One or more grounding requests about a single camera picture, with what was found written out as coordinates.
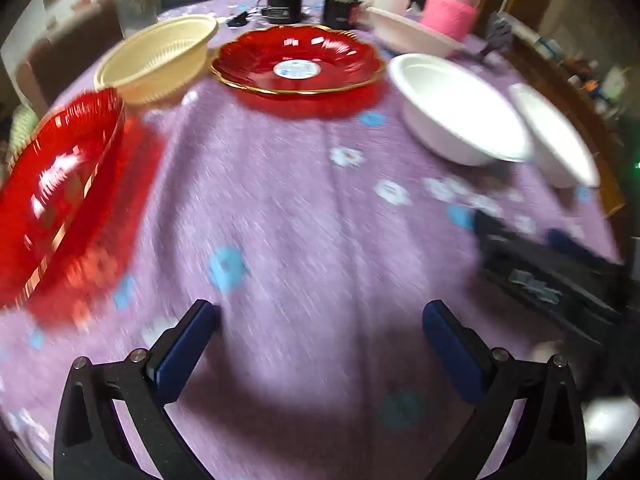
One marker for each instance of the shallow white foam bowl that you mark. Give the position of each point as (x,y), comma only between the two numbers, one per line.
(415,35)

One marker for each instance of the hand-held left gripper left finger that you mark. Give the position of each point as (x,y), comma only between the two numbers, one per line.
(182,355)

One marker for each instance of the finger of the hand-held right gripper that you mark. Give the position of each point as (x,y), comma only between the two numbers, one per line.
(492,227)
(570,247)

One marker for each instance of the red ribbed plastic plate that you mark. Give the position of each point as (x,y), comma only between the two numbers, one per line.
(55,195)

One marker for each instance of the beige plastic bowl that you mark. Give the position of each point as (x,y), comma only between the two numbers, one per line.
(160,65)

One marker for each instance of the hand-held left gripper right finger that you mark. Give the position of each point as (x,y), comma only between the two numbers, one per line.
(455,355)

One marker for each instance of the red scalloped gold-rimmed plate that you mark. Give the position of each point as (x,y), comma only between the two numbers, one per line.
(295,62)

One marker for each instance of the small white foam bowl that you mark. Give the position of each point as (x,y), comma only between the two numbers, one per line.
(555,135)

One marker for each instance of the black round device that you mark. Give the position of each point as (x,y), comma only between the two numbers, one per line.
(283,7)

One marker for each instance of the black phone stand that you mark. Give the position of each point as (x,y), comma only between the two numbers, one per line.
(497,35)

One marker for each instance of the bottle in pink knit sleeve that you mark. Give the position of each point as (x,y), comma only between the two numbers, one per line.
(450,7)

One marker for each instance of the wooden side cabinet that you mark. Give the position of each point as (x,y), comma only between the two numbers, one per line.
(575,55)

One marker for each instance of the large white foam bowl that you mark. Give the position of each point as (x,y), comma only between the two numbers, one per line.
(455,105)

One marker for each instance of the small black adapter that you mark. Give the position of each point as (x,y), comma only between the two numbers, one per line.
(238,19)

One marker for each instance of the black cylinder container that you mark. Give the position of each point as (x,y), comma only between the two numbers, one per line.
(342,12)

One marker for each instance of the clear bottle with green lid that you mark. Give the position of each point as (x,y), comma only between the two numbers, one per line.
(134,0)

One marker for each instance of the purple floral tablecloth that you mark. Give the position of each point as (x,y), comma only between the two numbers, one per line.
(310,230)

